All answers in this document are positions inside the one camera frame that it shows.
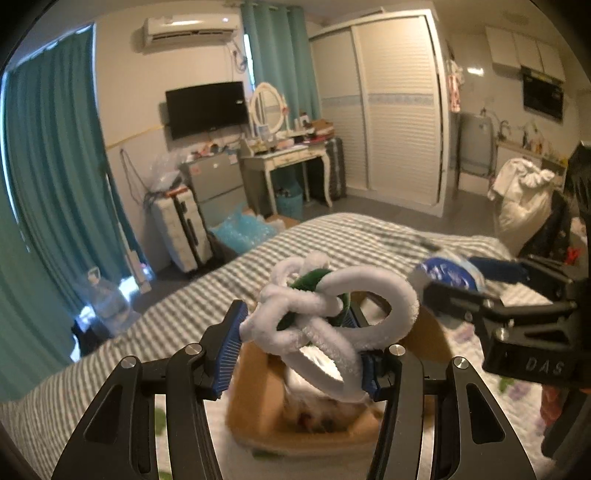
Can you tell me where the cream knitted cloth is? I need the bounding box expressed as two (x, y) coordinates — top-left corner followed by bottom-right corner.
(283, 367), (370, 433)

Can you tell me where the blue small tissue pack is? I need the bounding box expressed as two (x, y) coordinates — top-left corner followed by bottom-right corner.
(407, 250), (486, 307)

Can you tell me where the white dressing table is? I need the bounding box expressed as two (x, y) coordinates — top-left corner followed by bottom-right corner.
(239, 142), (335, 216)

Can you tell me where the white clothes pile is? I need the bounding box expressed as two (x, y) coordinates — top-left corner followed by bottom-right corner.
(488, 158), (555, 256)

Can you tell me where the black range hood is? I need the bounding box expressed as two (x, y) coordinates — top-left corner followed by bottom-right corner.
(521, 67), (564, 122)

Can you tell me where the white suitcase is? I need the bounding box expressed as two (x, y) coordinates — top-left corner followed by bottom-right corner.
(150, 187), (213, 273)

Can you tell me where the teal curtain by wardrobe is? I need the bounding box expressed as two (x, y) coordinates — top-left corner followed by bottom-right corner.
(240, 1), (321, 120)

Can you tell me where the clear water jug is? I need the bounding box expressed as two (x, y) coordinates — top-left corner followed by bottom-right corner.
(86, 267), (132, 337)

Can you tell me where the white floral quilt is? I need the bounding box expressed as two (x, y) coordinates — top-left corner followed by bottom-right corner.
(151, 303), (555, 480)

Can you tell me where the oval vanity mirror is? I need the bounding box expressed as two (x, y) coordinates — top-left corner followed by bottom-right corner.
(249, 82), (287, 136)

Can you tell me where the hanging pink white garment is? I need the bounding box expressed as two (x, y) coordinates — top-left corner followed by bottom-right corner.
(447, 59), (465, 113)

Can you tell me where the brown cardboard box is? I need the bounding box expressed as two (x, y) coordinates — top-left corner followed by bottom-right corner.
(224, 290), (456, 455)

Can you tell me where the dark grey suitcase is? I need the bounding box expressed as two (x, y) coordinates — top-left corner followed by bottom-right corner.
(325, 137), (346, 200)

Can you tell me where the teal window curtain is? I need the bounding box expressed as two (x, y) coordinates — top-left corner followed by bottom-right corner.
(1, 26), (139, 401)

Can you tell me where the blue laundry basket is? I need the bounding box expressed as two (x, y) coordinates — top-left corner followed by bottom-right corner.
(274, 184), (304, 220)

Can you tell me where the grey washing machine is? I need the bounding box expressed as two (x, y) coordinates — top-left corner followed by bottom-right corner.
(458, 112), (496, 178)

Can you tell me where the white air conditioner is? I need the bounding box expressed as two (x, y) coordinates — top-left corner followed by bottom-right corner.
(142, 13), (240, 48)

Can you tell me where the black wall television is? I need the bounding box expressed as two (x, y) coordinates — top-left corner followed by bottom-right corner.
(165, 82), (249, 140)

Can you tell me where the silver mini fridge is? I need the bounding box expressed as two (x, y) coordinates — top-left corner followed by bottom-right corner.
(179, 153), (247, 229)

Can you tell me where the white louvred wardrobe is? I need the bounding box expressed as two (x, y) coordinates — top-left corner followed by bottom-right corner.
(310, 9), (451, 217)

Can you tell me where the blue bubble wrap bag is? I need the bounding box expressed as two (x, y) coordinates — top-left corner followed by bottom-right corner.
(209, 208), (280, 255)

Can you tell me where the person's hand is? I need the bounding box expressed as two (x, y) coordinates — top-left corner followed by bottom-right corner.
(540, 386), (568, 427)

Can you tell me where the white green plush loop toy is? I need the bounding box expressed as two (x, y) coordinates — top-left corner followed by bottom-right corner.
(239, 252), (420, 403)

